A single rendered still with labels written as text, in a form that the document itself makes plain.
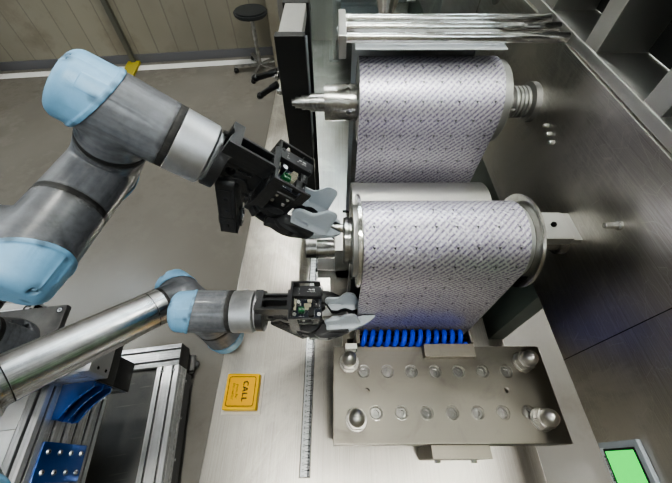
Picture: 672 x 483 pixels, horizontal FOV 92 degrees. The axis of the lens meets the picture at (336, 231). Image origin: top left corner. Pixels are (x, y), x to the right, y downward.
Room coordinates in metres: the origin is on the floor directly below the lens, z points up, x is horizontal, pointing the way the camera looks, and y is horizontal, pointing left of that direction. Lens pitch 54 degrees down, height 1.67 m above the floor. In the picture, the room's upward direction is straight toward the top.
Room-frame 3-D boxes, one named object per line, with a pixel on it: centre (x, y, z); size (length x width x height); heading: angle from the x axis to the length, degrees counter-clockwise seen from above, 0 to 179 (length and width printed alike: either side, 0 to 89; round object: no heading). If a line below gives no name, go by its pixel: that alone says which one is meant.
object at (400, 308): (0.23, -0.16, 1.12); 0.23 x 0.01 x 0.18; 90
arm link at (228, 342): (0.24, 0.25, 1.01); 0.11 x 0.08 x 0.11; 51
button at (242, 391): (0.13, 0.20, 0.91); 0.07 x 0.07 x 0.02; 0
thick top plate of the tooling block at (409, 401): (0.11, -0.19, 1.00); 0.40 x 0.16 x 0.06; 90
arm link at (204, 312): (0.23, 0.24, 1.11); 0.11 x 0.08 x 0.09; 90
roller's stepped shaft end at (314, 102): (0.54, 0.05, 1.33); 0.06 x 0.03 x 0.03; 90
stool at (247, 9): (3.24, 0.78, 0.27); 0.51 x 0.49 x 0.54; 9
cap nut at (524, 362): (0.16, -0.35, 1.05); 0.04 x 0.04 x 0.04
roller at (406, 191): (0.41, -0.16, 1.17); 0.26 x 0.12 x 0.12; 90
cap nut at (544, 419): (0.07, -0.36, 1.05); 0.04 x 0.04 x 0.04
